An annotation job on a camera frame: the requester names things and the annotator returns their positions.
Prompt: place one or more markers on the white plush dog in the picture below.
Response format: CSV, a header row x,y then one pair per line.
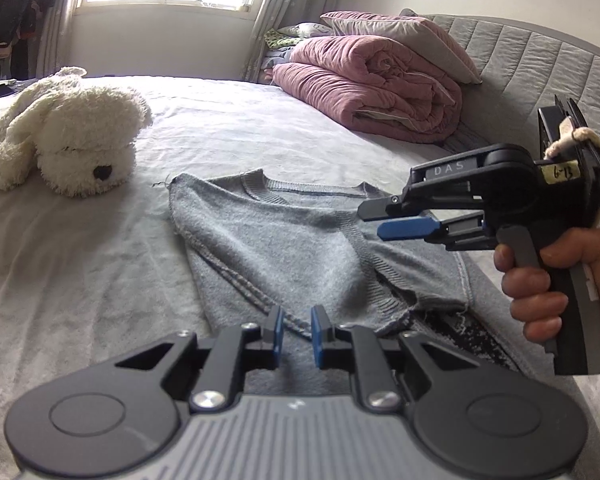
x,y
75,135

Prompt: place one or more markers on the grey knitted sweater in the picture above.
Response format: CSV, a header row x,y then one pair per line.
x,y
280,240

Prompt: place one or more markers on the grey padded headboard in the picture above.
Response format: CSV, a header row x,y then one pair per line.
x,y
520,65

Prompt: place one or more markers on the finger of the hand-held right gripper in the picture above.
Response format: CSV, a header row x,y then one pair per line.
x,y
380,208
407,229

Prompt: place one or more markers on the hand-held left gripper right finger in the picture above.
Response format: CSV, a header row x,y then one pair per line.
x,y
317,338

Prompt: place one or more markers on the green patterned pillow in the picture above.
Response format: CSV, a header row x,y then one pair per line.
x,y
292,35

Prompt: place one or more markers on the pink and grey pillow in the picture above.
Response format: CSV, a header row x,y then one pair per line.
x,y
420,35

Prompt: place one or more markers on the pink folded quilt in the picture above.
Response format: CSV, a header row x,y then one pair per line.
x,y
370,85

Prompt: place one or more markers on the blue grey folded cloth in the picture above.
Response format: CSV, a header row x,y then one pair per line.
x,y
275,62

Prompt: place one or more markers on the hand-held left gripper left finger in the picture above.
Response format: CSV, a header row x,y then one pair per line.
x,y
278,336

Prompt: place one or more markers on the person's right hand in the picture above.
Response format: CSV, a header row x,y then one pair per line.
x,y
530,305

